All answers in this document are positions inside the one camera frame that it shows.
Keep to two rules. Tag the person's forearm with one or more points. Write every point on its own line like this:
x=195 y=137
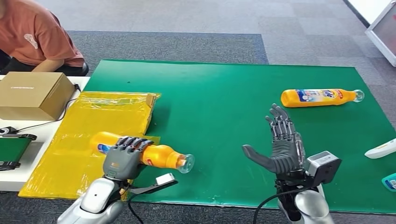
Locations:
x=48 y=65

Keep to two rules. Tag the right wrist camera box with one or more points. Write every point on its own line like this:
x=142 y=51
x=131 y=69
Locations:
x=323 y=167

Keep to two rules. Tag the brown cardboard box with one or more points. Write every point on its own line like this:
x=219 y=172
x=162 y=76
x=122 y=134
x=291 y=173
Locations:
x=31 y=92

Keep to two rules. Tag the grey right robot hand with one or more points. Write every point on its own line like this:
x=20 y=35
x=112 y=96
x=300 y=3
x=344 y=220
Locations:
x=286 y=151

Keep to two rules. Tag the orange bottle clear cap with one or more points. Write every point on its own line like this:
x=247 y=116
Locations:
x=161 y=156

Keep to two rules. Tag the white framed board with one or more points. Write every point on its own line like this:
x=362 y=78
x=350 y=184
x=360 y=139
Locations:
x=383 y=31

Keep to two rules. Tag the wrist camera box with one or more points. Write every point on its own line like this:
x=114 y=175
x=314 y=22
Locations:
x=323 y=167
x=165 y=180

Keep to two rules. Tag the person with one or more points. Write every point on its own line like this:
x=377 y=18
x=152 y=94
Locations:
x=34 y=37

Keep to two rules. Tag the orange bottle blue label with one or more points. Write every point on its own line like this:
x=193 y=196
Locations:
x=315 y=98

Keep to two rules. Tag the teal container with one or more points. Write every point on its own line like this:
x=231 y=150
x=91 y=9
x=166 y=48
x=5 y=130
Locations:
x=390 y=183

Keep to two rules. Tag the green black device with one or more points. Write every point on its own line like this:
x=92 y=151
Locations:
x=12 y=148

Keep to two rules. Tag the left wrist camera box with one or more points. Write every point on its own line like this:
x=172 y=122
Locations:
x=165 y=180

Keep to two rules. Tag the yellow plastic-wrapped box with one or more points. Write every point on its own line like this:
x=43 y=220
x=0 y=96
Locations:
x=114 y=117

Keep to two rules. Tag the green mat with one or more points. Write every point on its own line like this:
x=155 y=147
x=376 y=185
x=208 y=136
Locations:
x=232 y=117

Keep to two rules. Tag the white plastic bottle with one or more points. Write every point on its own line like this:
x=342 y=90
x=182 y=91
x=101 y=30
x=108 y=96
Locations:
x=382 y=150

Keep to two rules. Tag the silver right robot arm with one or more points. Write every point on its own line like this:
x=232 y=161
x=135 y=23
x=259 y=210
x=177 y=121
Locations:
x=309 y=207

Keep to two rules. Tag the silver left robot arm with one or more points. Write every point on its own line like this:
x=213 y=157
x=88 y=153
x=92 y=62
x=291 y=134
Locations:
x=96 y=201

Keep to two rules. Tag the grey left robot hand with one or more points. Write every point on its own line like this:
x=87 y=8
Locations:
x=122 y=162

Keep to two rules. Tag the white table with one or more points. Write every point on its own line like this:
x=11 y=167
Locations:
x=40 y=133

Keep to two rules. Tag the small black camera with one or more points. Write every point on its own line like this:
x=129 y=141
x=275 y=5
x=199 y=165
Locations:
x=7 y=130

